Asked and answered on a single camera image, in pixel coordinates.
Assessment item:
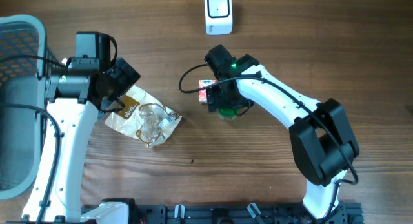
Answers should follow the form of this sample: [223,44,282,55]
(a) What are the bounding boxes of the green drink bottle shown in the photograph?
[217,108,237,121]

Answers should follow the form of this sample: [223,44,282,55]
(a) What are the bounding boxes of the red Kleenex tissue pack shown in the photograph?
[198,79,216,105]

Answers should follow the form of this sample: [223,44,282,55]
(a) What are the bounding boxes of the brown cream snack pouch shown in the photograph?
[105,85,182,147]

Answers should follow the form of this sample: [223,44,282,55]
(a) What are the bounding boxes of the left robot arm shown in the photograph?
[21,31,140,223]

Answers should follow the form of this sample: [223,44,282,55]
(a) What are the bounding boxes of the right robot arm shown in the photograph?
[205,45,359,223]

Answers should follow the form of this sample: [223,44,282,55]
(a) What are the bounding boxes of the white barcode scanner box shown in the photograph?
[204,0,233,36]

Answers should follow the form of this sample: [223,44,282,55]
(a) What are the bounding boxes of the grey plastic mesh basket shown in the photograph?
[1,14,68,200]

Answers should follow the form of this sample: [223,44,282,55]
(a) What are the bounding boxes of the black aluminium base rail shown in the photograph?
[80,203,365,224]

